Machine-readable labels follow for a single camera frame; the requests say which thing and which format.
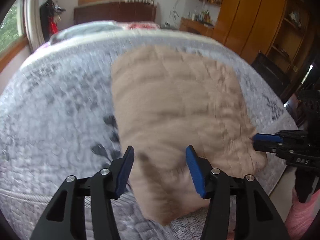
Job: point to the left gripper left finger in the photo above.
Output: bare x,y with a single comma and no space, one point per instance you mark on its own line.
64,216

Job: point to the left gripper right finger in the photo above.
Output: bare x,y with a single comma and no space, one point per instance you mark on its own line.
256,215

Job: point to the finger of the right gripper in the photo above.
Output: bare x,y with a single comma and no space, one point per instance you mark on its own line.
265,147
268,138

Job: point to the beige quilted down jacket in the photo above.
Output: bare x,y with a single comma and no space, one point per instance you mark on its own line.
165,100

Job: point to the right forearm pink sleeve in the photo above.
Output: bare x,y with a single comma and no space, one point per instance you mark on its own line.
301,215

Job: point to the black coat rack with clothes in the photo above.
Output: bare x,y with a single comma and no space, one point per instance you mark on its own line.
50,14

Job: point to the black chair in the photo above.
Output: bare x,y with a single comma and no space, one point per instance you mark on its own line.
271,73

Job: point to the wooden wardrobe cabinet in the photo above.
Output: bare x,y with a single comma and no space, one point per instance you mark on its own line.
281,29

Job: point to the wooden side desk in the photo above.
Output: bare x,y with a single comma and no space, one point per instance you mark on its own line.
190,26

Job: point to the red patterned cloth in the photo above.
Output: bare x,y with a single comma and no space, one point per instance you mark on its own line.
140,25

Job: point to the dark wooden headboard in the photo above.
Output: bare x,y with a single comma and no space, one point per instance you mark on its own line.
116,11

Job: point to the grey pillow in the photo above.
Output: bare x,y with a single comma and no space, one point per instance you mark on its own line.
84,29

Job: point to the side window wooden frame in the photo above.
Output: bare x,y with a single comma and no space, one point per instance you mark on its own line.
13,37

